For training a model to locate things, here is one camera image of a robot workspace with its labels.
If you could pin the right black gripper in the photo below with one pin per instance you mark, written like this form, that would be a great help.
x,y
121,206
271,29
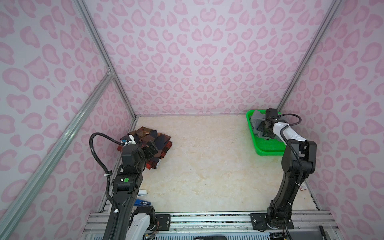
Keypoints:
x,y
261,128

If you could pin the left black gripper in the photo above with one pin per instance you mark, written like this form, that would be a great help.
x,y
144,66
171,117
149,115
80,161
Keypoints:
x,y
149,154

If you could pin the grey long sleeve shirt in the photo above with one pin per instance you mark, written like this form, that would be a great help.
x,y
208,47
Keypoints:
x,y
256,118

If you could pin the green plastic basket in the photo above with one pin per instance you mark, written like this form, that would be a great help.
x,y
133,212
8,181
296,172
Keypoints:
x,y
269,148

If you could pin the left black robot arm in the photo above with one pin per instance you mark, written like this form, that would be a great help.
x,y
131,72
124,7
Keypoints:
x,y
124,223

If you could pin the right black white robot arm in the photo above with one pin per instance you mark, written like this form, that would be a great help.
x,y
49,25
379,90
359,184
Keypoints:
x,y
298,162

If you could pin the folded plaid flannel shirt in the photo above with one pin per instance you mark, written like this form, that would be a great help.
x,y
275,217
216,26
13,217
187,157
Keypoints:
x,y
162,142

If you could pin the small white device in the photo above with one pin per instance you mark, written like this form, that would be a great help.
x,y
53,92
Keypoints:
x,y
142,193

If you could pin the blue black tool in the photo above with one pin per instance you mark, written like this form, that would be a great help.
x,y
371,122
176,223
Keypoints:
x,y
141,203

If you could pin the red white label card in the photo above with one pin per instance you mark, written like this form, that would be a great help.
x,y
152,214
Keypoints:
x,y
303,187

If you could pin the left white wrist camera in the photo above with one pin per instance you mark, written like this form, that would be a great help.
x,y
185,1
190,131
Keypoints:
x,y
128,140

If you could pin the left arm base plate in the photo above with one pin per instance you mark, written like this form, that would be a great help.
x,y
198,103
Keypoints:
x,y
162,222

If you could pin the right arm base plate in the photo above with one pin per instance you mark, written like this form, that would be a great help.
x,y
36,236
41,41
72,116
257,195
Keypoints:
x,y
261,222

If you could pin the left corner aluminium post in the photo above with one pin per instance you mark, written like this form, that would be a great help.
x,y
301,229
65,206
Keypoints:
x,y
91,26

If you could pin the corner aluminium post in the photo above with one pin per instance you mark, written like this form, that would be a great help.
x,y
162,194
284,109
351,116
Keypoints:
x,y
91,26
326,23

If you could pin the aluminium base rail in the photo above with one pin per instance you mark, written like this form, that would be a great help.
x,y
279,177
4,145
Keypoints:
x,y
309,225

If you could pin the right corner aluminium post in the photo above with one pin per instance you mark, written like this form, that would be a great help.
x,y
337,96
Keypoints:
x,y
326,23

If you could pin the diagonal aluminium frame bar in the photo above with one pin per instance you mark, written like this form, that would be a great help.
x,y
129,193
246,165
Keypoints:
x,y
21,204

